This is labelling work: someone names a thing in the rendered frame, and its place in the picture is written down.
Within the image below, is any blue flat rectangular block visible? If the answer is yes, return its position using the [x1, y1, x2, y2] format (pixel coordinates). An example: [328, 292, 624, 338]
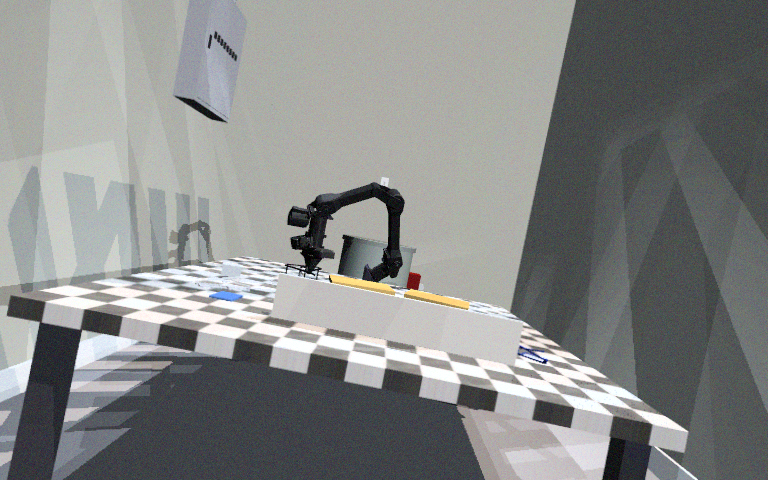
[209, 291, 243, 301]

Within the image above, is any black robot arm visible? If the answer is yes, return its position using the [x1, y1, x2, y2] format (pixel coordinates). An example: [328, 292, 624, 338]
[287, 182, 405, 283]

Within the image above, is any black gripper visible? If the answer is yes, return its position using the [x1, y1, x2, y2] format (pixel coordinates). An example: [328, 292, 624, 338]
[299, 229, 335, 271]

